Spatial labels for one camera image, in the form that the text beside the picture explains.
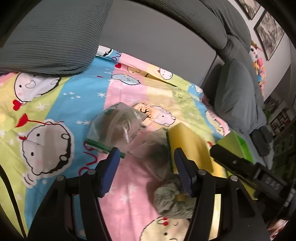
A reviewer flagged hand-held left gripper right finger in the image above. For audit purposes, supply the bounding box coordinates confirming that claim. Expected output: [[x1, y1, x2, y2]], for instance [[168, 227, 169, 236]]
[[173, 148, 271, 241]]

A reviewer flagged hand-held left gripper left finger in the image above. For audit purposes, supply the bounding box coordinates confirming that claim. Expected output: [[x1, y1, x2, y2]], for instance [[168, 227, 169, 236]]
[[28, 146, 121, 241]]

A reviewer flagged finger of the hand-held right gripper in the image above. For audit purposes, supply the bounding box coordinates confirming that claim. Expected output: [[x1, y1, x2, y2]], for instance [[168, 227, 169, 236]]
[[209, 144, 262, 181]]

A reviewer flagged green box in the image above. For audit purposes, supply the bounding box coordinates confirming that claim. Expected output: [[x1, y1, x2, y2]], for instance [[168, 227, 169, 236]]
[[216, 130, 256, 200]]

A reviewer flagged grey knitted cloth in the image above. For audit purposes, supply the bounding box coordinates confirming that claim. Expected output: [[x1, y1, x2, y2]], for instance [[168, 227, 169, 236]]
[[153, 174, 197, 219]]

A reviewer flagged yellow sponge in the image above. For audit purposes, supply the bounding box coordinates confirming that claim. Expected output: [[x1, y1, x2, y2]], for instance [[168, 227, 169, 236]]
[[165, 122, 214, 174]]

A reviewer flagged green printed clear plastic bag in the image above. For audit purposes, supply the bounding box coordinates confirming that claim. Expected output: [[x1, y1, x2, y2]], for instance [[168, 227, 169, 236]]
[[87, 102, 148, 159]]

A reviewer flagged dark display shelf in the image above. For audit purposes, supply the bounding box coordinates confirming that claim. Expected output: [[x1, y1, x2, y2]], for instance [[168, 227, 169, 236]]
[[269, 108, 292, 137]]

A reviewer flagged grey sofa cushion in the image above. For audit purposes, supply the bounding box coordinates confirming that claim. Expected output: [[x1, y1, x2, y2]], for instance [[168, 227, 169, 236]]
[[159, 0, 228, 49], [214, 59, 266, 135]]

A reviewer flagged green houseplant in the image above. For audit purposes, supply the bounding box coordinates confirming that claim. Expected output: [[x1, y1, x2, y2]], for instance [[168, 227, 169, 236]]
[[264, 96, 278, 118]]

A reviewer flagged cartoon printed blanket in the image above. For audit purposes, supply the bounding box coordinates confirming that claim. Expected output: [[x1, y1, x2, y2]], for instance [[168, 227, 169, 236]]
[[0, 45, 255, 241]]

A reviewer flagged row of plush toys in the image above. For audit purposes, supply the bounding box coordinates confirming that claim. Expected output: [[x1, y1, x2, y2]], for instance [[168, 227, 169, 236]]
[[250, 40, 266, 87]]

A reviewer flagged grey sofa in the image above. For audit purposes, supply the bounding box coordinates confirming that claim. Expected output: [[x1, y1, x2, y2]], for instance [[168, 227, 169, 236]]
[[0, 0, 278, 169]]

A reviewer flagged grey textured pillow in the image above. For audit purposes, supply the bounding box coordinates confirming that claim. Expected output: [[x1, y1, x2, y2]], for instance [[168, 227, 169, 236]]
[[0, 0, 114, 77]]

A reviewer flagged black cable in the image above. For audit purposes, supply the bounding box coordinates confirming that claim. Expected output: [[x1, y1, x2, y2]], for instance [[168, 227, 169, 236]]
[[0, 166, 28, 239]]

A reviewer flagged framed wall picture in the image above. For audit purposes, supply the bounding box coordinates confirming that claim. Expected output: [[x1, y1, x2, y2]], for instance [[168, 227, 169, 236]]
[[236, 0, 262, 20], [254, 10, 285, 61]]

